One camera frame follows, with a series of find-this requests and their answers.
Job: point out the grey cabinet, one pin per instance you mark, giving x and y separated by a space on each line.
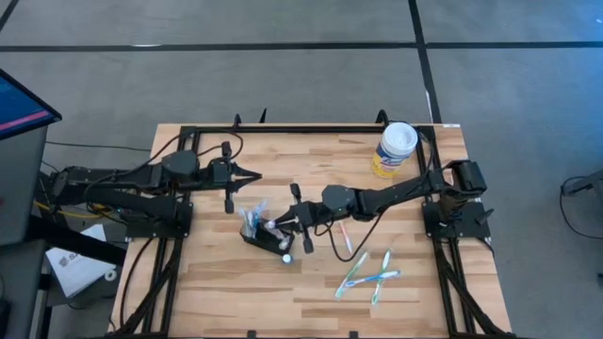
21 188

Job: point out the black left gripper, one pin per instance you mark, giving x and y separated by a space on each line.
219 174

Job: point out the black stand beam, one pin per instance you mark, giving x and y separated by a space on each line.
80 243

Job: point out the orange toothbrush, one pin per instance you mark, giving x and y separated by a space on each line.
346 237

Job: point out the teal mouthwash bottle white cap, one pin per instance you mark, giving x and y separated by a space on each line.
286 258

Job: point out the monitor with blue screen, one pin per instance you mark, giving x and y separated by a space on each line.
19 108

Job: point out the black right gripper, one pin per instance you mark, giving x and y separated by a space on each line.
313 214

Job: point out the white paper booklet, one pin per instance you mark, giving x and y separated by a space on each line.
75 273

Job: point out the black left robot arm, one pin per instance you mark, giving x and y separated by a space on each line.
118 176

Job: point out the Lysol wipes canister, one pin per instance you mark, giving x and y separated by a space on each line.
398 139

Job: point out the blue toothbrush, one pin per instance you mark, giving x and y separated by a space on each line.
262 209
255 219
367 279

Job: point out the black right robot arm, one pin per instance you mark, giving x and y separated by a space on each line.
400 193

